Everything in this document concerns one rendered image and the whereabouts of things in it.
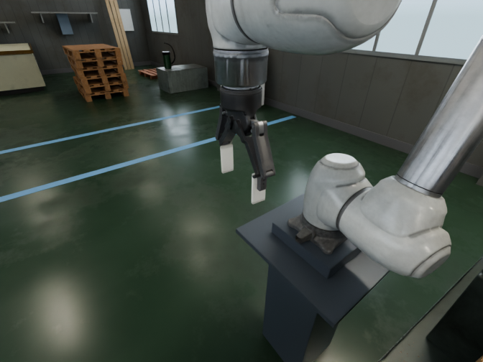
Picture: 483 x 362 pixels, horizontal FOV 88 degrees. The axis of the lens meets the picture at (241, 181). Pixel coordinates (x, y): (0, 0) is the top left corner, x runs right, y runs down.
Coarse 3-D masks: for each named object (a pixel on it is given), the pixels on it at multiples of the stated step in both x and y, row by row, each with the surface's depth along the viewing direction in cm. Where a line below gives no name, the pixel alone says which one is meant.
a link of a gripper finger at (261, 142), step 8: (264, 120) 42; (256, 128) 41; (264, 128) 42; (256, 136) 42; (264, 136) 43; (256, 144) 43; (264, 144) 43; (256, 152) 43; (264, 152) 43; (264, 160) 43; (272, 160) 44; (264, 168) 43; (272, 168) 44; (264, 176) 43
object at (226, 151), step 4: (228, 144) 57; (232, 144) 57; (220, 148) 56; (224, 148) 56; (228, 148) 57; (232, 148) 57; (224, 152) 57; (228, 152) 57; (232, 152) 58; (224, 156) 57; (228, 156) 58; (232, 156) 58; (224, 160) 58; (228, 160) 58; (232, 160) 59; (224, 164) 59; (228, 164) 59; (232, 164) 60; (224, 168) 59; (228, 168) 60; (232, 168) 60; (224, 172) 60
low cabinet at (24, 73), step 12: (0, 48) 560; (12, 48) 560; (24, 48) 560; (0, 60) 518; (12, 60) 529; (24, 60) 540; (36, 60) 580; (0, 72) 525; (12, 72) 536; (24, 72) 548; (36, 72) 559; (0, 84) 533; (12, 84) 545; (24, 84) 556; (36, 84) 568
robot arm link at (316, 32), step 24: (240, 0) 28; (264, 0) 24; (288, 0) 22; (312, 0) 20; (336, 0) 19; (360, 0) 19; (384, 0) 20; (240, 24) 31; (264, 24) 26; (288, 24) 23; (312, 24) 21; (336, 24) 21; (360, 24) 21; (384, 24) 22; (288, 48) 27; (312, 48) 24; (336, 48) 23
